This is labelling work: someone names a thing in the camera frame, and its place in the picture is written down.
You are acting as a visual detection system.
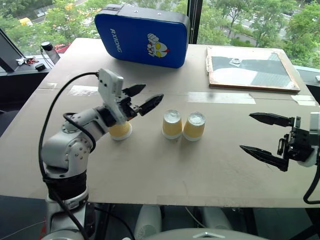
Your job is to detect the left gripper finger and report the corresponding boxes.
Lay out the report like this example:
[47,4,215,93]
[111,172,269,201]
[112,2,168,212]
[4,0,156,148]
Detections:
[121,84,147,98]
[138,93,165,117]

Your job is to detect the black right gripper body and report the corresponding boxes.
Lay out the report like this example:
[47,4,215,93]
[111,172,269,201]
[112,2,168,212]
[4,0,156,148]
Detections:
[276,116,317,163]

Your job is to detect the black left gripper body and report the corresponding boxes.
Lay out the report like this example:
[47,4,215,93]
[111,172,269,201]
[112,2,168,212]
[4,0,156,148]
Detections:
[116,92,140,121]

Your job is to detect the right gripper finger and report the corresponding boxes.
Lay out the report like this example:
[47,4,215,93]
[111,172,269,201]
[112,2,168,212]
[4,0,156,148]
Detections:
[239,144,290,173]
[248,112,292,127]

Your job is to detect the yellow paper cup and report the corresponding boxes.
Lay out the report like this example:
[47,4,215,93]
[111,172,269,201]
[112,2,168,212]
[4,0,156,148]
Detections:
[182,111,207,142]
[109,120,133,142]
[161,109,183,141]

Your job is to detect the wooden framed glass board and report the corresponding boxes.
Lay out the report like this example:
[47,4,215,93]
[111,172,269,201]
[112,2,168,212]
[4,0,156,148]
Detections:
[206,45,301,94]

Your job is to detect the blue padded kick shield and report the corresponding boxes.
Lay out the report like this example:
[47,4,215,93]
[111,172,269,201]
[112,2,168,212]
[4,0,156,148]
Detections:
[93,3,191,69]

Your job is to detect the white rounded robot leg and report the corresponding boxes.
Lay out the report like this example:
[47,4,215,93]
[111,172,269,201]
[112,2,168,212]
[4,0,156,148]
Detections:
[201,207,234,230]
[133,204,163,240]

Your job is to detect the grey robot torso top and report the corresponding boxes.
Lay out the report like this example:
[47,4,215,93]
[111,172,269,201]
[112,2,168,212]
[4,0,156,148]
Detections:
[141,226,272,240]

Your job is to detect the red and white small parts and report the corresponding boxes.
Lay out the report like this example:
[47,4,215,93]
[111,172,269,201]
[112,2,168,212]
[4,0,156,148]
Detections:
[15,57,39,66]

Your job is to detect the black slanted panel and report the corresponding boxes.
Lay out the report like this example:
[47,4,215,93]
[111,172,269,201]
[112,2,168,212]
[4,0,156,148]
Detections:
[0,28,26,74]

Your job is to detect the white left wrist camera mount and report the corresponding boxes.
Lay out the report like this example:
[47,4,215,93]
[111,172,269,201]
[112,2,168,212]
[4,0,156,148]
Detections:
[97,68,125,124]

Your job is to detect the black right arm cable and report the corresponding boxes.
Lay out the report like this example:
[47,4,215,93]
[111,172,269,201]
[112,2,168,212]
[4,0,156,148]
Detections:
[302,163,320,205]

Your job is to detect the black window frame post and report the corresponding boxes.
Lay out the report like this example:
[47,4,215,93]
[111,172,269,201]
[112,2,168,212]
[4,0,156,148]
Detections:
[187,0,204,45]

